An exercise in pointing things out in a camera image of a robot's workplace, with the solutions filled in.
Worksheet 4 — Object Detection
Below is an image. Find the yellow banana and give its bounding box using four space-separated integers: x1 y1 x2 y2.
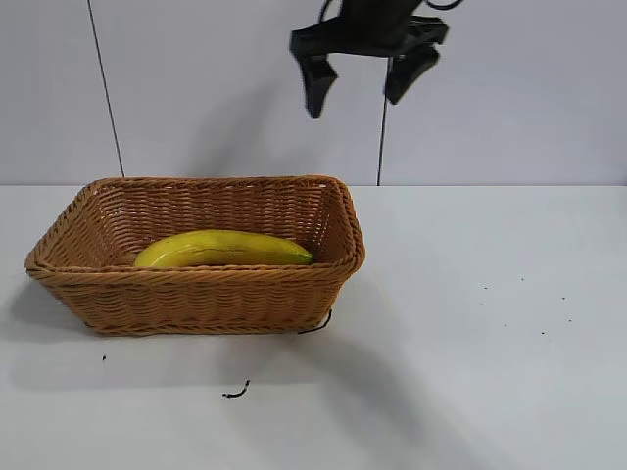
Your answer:
134 229 314 269

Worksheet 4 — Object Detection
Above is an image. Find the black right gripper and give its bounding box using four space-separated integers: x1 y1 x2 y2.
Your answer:
289 0 450 120

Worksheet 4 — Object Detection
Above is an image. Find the brown wicker basket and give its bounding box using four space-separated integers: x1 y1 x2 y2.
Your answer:
24 174 367 338

